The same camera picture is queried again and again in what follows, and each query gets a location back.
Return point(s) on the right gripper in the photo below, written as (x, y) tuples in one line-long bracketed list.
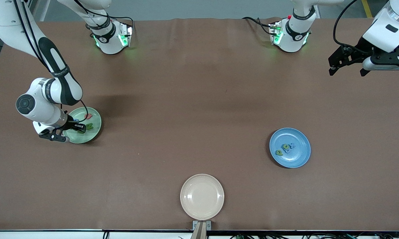
[(71, 124)]

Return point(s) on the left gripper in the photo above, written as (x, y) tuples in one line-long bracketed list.
[(361, 50)]

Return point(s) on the green foam letter N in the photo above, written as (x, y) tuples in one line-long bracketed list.
[(90, 125)]

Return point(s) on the pink foam letter a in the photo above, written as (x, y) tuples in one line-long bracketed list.
[(89, 116)]

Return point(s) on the green foam letter u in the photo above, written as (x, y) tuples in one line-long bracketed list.
[(284, 147)]

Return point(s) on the green foam letter P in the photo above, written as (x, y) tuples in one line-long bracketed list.
[(277, 153)]

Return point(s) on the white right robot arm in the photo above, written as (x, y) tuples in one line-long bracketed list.
[(7, 16)]

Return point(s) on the light green plate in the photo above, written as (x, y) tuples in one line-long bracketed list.
[(94, 133)]

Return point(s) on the blue plate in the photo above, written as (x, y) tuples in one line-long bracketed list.
[(292, 160)]

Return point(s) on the brown table mat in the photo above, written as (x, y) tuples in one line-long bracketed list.
[(352, 199)]

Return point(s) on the beige plate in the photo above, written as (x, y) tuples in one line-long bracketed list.
[(202, 197)]

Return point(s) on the metal table edge bracket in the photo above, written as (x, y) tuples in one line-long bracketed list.
[(201, 230)]

